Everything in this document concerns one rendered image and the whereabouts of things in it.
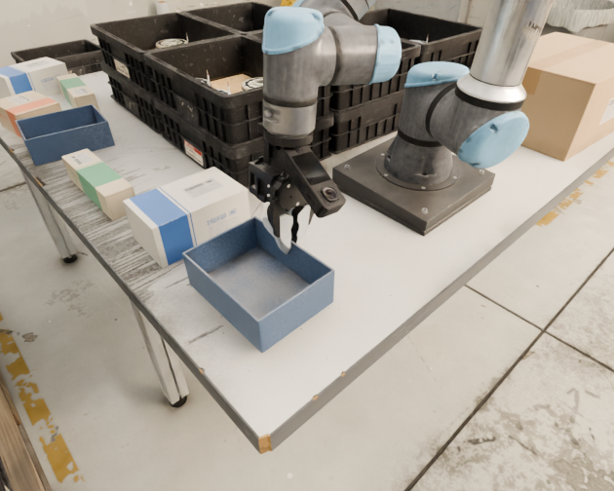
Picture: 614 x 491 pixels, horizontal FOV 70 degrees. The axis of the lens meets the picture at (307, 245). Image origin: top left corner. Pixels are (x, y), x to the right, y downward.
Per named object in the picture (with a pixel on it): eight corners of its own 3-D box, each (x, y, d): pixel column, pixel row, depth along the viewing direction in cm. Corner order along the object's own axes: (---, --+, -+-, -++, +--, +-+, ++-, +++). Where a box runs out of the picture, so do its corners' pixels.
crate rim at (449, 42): (487, 37, 130) (489, 28, 129) (423, 55, 115) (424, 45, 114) (387, 15, 154) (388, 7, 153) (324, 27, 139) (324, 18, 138)
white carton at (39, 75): (16, 106, 142) (4, 78, 136) (-2, 98, 147) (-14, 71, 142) (73, 89, 155) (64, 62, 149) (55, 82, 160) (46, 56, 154)
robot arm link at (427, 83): (432, 111, 100) (445, 49, 90) (471, 137, 91) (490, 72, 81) (386, 120, 96) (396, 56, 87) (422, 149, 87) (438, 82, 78)
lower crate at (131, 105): (249, 113, 138) (246, 74, 130) (160, 139, 123) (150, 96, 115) (190, 80, 162) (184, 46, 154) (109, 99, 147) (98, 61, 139)
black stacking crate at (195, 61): (335, 119, 106) (338, 70, 99) (231, 154, 92) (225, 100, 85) (247, 78, 130) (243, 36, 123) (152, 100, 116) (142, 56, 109)
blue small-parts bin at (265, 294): (334, 301, 71) (335, 270, 67) (261, 354, 63) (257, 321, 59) (258, 245, 83) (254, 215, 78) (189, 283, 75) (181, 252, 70)
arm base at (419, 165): (463, 168, 100) (476, 129, 94) (425, 194, 92) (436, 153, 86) (409, 143, 108) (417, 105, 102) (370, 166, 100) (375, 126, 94)
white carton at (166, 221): (162, 268, 80) (151, 229, 75) (134, 239, 87) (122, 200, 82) (250, 226, 91) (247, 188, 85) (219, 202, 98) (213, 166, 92)
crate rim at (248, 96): (338, 79, 100) (339, 68, 99) (225, 110, 86) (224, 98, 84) (244, 43, 125) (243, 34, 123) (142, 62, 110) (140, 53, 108)
